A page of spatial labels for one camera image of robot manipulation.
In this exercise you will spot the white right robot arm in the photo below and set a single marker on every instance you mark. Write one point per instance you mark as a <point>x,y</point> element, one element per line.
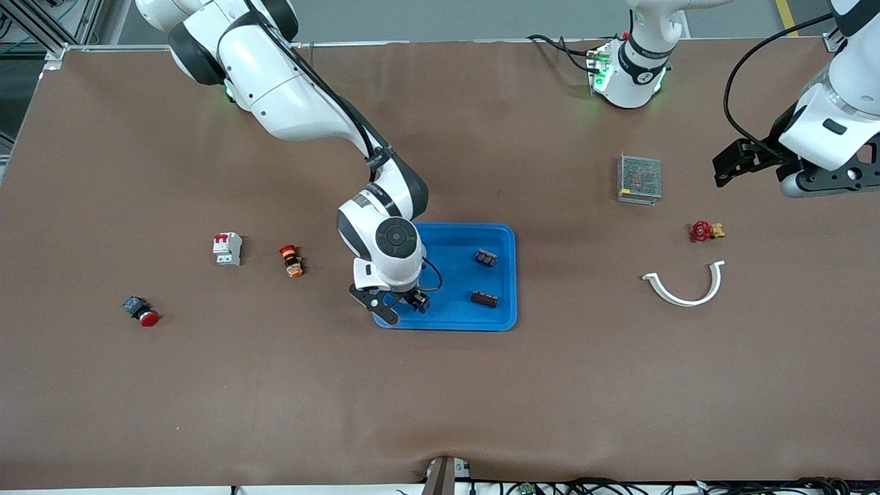
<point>289,96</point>

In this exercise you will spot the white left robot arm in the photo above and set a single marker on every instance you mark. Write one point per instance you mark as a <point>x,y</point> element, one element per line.
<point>632,82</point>

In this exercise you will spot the metal mesh power supply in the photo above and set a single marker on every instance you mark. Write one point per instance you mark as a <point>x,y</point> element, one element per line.
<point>639,177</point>

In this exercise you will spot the red push button dark body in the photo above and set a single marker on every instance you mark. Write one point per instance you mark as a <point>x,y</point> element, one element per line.
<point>141,311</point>

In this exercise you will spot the orange emergency stop button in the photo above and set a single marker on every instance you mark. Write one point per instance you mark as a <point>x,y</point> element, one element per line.
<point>291,261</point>

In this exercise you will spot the brown table mat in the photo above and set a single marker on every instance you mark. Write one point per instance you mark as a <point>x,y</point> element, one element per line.
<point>440,399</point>

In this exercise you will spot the blue plastic tray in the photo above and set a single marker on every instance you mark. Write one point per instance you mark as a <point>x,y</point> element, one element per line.
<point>454,275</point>

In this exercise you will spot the aluminium frame profile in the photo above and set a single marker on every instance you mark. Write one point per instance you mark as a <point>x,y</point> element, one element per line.
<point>834,42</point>
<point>93,20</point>

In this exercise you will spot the white curved plastic clamp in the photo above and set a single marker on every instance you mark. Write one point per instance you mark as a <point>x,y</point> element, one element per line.
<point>680,300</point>

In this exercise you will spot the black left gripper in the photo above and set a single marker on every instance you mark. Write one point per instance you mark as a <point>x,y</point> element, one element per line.
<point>775,146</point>

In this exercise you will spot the blue desk bell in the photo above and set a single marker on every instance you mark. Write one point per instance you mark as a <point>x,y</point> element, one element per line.
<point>412,300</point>

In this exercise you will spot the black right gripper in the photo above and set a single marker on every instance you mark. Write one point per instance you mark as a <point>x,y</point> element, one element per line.
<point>413,298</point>

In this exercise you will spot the grey table edge bracket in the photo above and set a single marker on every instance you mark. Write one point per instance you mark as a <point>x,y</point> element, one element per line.
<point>443,478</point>

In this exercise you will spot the white circuit breaker red switch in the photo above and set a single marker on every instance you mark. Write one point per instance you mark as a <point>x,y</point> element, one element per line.
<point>227,249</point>

